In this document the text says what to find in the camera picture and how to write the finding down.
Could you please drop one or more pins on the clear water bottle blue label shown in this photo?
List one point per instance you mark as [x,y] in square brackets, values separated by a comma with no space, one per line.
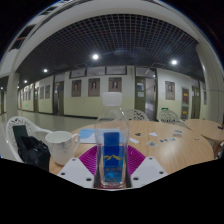
[111,160]

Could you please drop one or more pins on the round ceiling lights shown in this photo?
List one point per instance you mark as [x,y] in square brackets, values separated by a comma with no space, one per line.
[95,56]

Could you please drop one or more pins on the black bag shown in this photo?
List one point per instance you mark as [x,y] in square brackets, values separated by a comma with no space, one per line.
[33,151]

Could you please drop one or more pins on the white lattice chair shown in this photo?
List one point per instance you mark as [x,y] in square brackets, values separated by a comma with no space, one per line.
[10,133]
[136,115]
[168,116]

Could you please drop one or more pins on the small white card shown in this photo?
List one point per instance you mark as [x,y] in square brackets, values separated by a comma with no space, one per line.
[177,132]

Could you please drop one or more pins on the round wooden table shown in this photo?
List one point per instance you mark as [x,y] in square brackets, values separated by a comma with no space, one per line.
[206,128]

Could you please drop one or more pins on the black phone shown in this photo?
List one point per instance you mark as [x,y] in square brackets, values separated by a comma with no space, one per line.
[221,127]

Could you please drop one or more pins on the green exit sign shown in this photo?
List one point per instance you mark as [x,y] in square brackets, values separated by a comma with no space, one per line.
[165,108]

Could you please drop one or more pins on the row of framed wall pictures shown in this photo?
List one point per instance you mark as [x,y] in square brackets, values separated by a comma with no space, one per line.
[94,87]

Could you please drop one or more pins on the white ceramic mug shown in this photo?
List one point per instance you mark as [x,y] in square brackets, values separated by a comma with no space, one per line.
[61,148]

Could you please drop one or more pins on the small white paper slip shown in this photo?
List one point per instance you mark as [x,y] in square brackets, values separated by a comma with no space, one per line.
[134,140]

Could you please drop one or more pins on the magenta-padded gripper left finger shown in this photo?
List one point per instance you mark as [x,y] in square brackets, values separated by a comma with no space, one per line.
[76,171]

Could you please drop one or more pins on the green door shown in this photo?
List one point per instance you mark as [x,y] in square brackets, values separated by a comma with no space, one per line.
[140,96]

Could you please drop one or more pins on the dark pen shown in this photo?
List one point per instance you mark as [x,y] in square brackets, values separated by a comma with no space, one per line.
[166,140]

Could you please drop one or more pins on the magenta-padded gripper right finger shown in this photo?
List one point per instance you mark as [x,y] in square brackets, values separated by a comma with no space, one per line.
[148,170]

